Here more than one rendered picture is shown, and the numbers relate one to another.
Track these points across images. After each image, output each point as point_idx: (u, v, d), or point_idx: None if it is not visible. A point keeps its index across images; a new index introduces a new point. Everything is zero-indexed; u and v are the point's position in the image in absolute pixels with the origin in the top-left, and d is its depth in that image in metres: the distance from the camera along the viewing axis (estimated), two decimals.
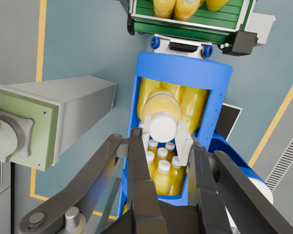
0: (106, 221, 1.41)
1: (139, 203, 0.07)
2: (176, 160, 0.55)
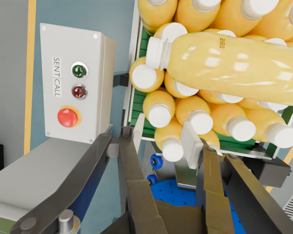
0: None
1: (136, 204, 0.07)
2: None
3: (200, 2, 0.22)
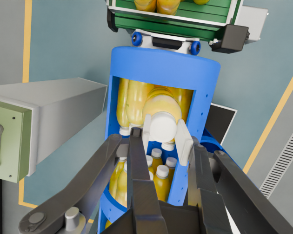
0: (96, 231, 1.33)
1: (139, 203, 0.07)
2: (161, 171, 0.49)
3: None
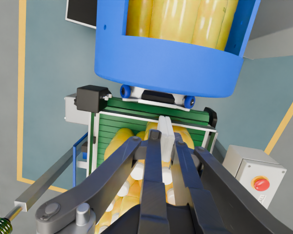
0: None
1: (146, 203, 0.07)
2: None
3: None
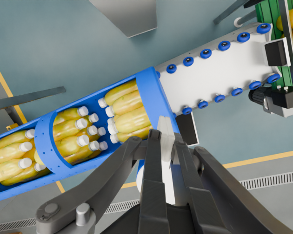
0: (23, 101, 1.19)
1: (146, 203, 0.07)
2: (94, 145, 0.63)
3: None
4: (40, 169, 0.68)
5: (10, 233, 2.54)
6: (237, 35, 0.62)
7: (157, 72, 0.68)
